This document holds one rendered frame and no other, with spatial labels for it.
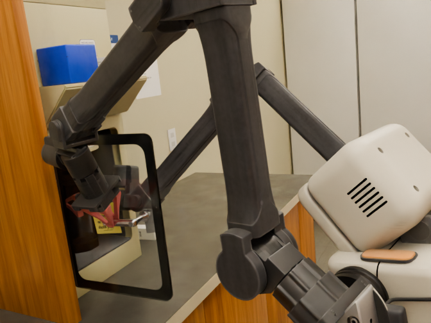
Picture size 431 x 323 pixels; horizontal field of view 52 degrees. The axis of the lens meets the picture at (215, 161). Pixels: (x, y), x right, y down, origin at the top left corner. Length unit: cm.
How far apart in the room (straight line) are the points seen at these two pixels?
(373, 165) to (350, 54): 329
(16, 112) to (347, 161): 73
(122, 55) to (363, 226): 44
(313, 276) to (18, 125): 74
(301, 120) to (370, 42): 290
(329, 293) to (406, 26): 339
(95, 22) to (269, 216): 90
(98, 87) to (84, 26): 55
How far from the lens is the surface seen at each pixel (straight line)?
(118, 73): 74
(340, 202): 69
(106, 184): 96
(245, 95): 58
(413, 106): 390
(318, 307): 60
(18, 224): 119
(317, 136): 102
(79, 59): 113
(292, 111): 104
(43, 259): 116
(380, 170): 66
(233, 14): 58
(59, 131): 89
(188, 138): 114
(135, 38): 69
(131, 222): 99
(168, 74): 240
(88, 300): 129
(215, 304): 140
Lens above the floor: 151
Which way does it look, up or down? 12 degrees down
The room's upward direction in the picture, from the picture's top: 6 degrees counter-clockwise
